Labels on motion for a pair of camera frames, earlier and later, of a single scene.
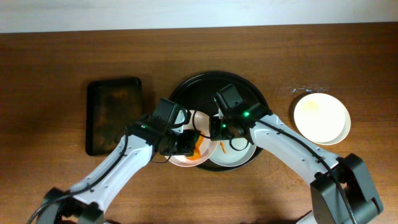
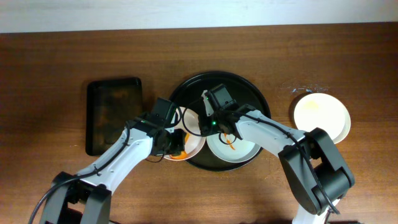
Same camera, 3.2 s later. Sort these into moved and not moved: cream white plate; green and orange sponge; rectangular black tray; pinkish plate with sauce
Moved: pinkish plate with sauce; green and orange sponge
Not moved: cream white plate; rectangular black tray
